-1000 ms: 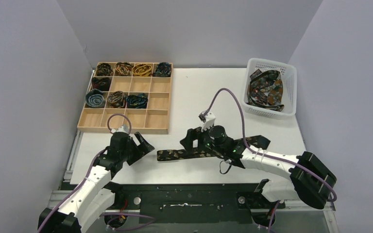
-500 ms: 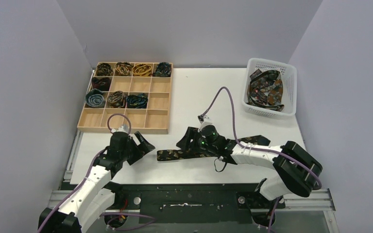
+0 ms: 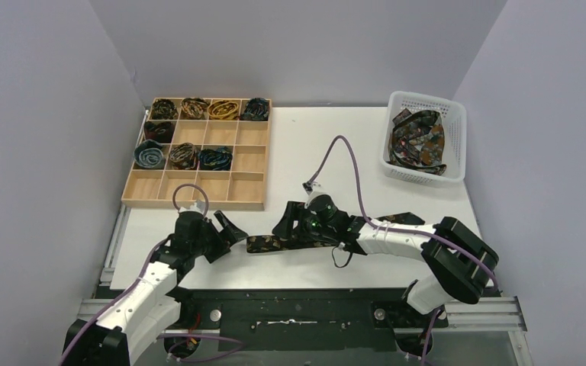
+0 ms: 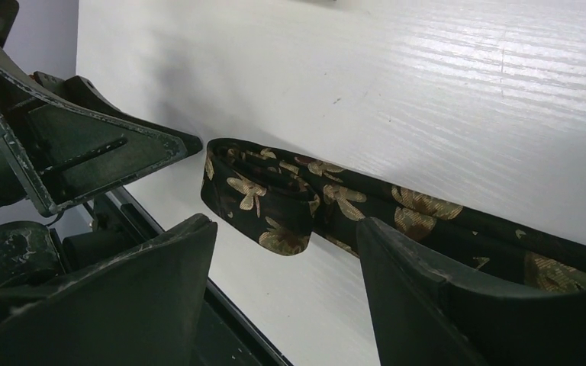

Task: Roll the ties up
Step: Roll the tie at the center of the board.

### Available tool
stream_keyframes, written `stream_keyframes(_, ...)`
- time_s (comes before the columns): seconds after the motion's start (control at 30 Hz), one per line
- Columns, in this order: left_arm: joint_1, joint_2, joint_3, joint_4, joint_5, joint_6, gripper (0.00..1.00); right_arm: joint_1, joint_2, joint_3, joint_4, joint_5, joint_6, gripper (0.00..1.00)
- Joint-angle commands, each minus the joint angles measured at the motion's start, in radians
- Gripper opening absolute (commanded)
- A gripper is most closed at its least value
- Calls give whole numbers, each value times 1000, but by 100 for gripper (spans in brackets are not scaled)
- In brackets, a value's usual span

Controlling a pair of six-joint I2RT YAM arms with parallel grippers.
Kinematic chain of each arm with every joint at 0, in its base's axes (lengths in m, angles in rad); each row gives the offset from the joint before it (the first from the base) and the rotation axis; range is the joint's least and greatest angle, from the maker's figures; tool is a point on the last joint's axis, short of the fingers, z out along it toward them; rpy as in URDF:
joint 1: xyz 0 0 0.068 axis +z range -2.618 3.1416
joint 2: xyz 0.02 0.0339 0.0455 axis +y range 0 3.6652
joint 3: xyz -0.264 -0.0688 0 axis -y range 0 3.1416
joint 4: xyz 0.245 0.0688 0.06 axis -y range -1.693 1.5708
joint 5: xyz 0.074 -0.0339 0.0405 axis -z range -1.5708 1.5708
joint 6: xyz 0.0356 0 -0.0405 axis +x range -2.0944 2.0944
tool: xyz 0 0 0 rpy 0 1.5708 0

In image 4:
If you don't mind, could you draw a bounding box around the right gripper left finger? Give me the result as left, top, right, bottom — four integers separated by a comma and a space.
0, 214, 217, 365

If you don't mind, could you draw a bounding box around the black gold floral tie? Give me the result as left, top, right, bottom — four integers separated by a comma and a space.
201, 138, 586, 293

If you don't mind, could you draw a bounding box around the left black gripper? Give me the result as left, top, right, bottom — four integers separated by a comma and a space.
0, 47, 202, 217

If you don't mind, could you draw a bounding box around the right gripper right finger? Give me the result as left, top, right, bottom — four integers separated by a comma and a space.
357, 218, 586, 365

